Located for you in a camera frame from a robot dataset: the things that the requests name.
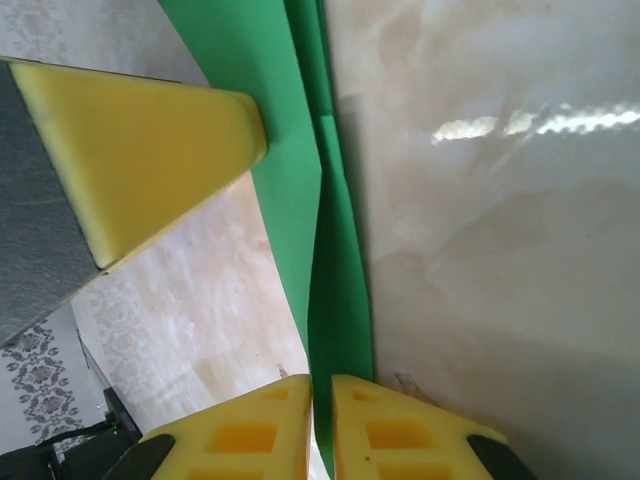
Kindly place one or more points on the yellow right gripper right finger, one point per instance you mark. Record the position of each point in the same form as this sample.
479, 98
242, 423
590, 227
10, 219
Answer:
400, 440

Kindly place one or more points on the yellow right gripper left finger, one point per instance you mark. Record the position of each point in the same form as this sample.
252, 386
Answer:
240, 440

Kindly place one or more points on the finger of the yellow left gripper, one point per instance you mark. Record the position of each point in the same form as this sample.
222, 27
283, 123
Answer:
140, 160

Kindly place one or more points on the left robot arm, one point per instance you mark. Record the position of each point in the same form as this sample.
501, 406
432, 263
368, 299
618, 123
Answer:
30, 460

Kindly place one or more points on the aluminium table edge rail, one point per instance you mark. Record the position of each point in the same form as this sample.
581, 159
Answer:
107, 400

